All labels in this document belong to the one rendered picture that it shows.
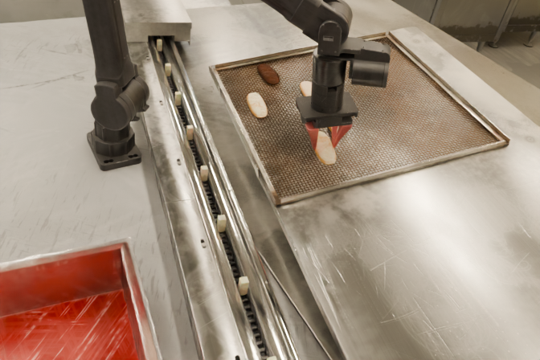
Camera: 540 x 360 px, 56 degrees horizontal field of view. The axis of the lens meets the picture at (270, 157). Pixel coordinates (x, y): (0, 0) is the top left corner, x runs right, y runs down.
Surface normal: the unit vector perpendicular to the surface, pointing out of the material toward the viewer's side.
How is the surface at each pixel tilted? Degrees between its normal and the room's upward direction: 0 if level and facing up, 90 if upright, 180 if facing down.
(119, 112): 90
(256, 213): 0
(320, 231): 10
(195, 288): 0
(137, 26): 90
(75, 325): 0
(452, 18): 90
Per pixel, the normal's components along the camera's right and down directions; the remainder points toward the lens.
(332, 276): -0.03, -0.76
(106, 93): -0.22, 0.58
